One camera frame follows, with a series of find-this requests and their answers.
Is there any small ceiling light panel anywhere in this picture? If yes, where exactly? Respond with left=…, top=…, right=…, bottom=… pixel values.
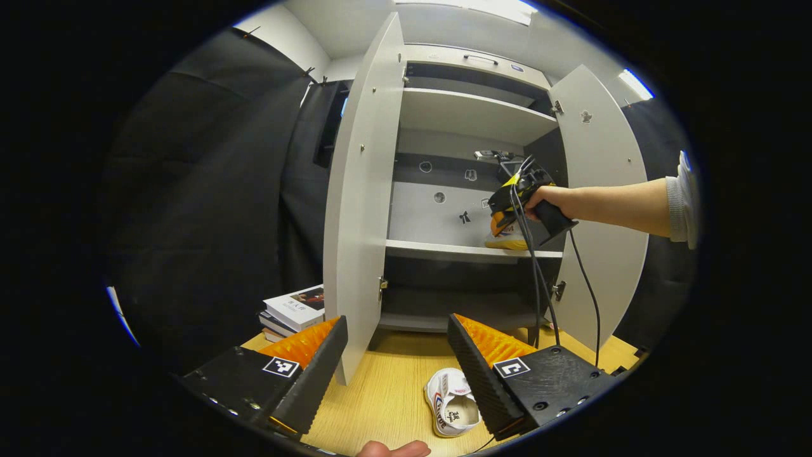
left=619, top=69, right=655, bottom=101

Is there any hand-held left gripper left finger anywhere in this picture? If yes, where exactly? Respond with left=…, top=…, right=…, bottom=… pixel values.
left=181, top=315, right=350, bottom=442

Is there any grey shoe cabinet door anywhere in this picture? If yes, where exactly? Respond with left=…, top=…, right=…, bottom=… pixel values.
left=547, top=63, right=650, bottom=353
left=322, top=13, right=407, bottom=386

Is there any black backdrop cloth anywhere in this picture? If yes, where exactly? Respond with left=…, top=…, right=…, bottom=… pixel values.
left=105, top=29, right=698, bottom=375

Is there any large ceiling light panel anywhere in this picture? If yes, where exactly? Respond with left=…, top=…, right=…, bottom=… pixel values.
left=396, top=0, right=539, bottom=26

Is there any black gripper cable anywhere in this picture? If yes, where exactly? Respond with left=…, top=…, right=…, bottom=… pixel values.
left=507, top=159, right=562, bottom=350
left=568, top=228, right=602, bottom=369

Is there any white shoe yellow sole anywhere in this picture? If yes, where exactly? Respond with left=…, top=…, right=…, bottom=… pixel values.
left=424, top=368, right=483, bottom=439
left=484, top=216, right=530, bottom=251

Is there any dark cover book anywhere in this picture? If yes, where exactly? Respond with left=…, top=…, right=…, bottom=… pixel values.
left=259, top=311, right=296, bottom=338

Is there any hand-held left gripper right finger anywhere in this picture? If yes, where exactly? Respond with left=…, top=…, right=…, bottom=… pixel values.
left=447, top=314, right=619, bottom=443

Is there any white cover book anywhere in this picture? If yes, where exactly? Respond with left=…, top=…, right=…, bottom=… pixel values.
left=263, top=284, right=325, bottom=332

